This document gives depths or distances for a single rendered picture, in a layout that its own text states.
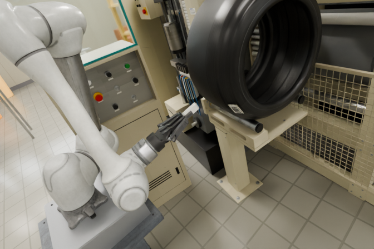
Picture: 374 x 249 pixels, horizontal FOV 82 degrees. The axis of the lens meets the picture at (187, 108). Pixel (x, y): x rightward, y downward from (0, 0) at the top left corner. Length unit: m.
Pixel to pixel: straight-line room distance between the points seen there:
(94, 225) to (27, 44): 0.73
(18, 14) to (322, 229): 1.84
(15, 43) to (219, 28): 0.60
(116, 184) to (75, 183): 0.41
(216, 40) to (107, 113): 0.90
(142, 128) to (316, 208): 1.31
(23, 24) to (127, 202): 0.59
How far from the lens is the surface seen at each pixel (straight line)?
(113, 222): 1.05
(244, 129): 1.05
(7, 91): 7.72
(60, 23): 0.87
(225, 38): 0.75
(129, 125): 1.44
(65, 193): 1.05
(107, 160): 0.66
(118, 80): 1.38
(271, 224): 1.74
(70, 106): 0.74
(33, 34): 0.81
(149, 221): 1.12
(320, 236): 1.74
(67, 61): 0.93
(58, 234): 1.16
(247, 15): 0.77
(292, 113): 1.24
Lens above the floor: 1.53
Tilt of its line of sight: 31 degrees down
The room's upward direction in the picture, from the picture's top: 17 degrees counter-clockwise
